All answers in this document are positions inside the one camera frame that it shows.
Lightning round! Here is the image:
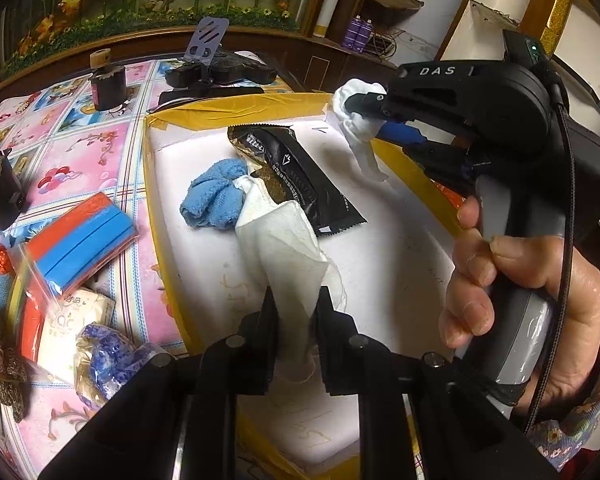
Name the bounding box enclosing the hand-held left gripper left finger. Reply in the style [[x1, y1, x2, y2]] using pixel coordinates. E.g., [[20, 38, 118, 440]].
[[37, 286, 282, 480]]

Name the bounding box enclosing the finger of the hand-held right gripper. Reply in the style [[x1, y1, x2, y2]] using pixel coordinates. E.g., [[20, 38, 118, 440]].
[[344, 91, 390, 117], [376, 121, 479, 197]]

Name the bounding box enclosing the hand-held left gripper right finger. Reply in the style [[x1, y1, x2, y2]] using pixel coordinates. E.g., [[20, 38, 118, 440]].
[[311, 285, 561, 480]]

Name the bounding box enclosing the white cloth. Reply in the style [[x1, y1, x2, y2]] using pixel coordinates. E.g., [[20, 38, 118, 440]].
[[330, 78, 392, 182]]

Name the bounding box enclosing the white tissue pack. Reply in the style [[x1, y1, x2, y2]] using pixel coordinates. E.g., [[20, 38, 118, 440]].
[[35, 287, 117, 379]]

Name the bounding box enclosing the brown knitted scrubber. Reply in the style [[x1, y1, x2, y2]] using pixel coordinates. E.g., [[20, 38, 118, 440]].
[[0, 304, 29, 424]]

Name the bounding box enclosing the person's right forearm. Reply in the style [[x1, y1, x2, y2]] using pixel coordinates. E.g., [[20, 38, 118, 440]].
[[524, 327, 600, 472]]

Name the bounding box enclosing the person's right hand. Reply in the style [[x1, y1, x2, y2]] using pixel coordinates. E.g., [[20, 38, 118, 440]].
[[438, 195, 600, 425]]

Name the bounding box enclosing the purple spray can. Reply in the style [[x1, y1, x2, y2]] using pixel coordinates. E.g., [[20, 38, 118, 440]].
[[356, 17, 374, 54], [343, 15, 362, 52]]

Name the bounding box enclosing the orange packet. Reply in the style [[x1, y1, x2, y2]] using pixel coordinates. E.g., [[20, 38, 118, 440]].
[[430, 182, 467, 214]]

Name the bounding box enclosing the black curved band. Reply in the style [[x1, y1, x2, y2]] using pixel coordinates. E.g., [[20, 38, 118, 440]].
[[550, 52, 600, 129]]

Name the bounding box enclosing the black foil packet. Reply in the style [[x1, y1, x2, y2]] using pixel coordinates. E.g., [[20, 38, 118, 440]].
[[227, 124, 367, 239]]

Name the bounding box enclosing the brown wooden shelf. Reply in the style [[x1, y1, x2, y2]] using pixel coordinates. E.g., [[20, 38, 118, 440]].
[[366, 0, 426, 15]]

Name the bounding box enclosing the black device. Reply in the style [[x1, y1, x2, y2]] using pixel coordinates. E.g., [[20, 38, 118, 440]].
[[165, 50, 277, 89]]

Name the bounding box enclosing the blue towel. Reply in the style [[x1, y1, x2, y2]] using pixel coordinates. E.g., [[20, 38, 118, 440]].
[[180, 158, 251, 231]]

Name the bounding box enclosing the black flat case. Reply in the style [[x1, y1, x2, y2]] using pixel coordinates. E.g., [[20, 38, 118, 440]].
[[157, 85, 267, 109]]

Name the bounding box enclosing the blue white patterned packet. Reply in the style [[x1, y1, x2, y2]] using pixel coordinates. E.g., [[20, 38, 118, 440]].
[[75, 322, 157, 409]]

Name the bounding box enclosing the purple phone stand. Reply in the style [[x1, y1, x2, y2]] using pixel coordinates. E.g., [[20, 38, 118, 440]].
[[183, 16, 230, 69]]

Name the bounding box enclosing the bag of orange blue sponges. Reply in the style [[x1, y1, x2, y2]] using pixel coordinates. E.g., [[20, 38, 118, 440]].
[[22, 192, 141, 299]]

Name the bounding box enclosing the multicolour sponge stack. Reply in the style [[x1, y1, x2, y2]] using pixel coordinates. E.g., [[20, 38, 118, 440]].
[[7, 260, 49, 363]]

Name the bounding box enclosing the pink printed tablecloth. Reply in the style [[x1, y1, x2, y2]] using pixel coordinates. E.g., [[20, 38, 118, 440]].
[[0, 57, 292, 480]]

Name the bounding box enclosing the black holder with wooden top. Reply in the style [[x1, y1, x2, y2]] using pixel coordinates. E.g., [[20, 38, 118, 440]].
[[89, 49, 127, 112]]

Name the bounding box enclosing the wire basket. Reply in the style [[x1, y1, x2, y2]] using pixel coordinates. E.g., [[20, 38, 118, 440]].
[[367, 30, 399, 59]]

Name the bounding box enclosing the white wall shelf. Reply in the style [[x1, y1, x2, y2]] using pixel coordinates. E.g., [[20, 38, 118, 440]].
[[467, 0, 522, 29]]

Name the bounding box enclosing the black braided cable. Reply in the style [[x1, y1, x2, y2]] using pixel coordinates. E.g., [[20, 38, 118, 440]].
[[525, 72, 579, 433]]

